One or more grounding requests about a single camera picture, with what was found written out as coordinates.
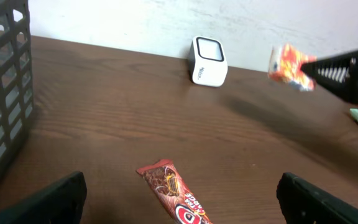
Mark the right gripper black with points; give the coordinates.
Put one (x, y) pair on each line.
(337, 74)

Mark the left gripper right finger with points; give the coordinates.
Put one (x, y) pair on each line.
(303, 202)

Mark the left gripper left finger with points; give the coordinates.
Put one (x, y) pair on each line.
(60, 202)

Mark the orange tissue pack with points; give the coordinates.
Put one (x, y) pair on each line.
(285, 67)

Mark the orange chocolate bar wrapper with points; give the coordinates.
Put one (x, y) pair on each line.
(178, 200)

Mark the white barcode scanner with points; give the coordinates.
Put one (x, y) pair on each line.
(207, 62)

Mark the grey plastic mesh basket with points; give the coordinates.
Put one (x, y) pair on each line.
(16, 88)

